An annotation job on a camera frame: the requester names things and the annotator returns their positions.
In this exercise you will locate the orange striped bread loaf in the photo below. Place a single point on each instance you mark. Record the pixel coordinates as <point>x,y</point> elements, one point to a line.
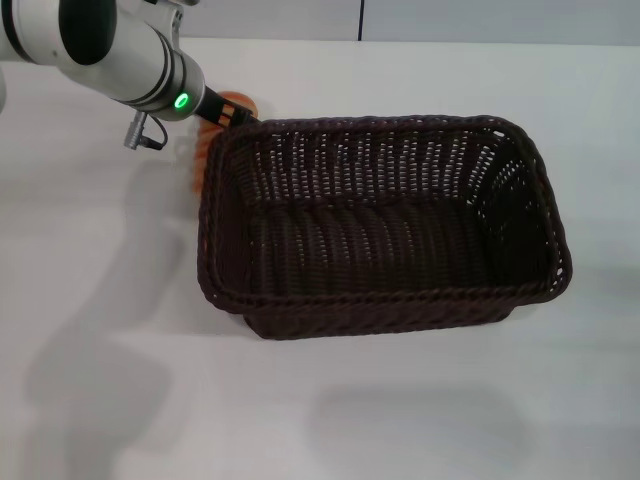
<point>204,165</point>

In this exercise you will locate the black vertical wall strip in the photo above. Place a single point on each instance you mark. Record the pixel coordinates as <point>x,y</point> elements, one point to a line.
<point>360,20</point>

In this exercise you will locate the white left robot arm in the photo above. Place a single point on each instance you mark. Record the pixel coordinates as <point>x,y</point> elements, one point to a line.
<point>100,50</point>

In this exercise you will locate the dark brown woven basket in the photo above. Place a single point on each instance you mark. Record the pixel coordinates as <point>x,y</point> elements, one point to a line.
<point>380,250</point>

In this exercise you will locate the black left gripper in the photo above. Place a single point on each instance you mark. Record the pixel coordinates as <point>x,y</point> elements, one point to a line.
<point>212,105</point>

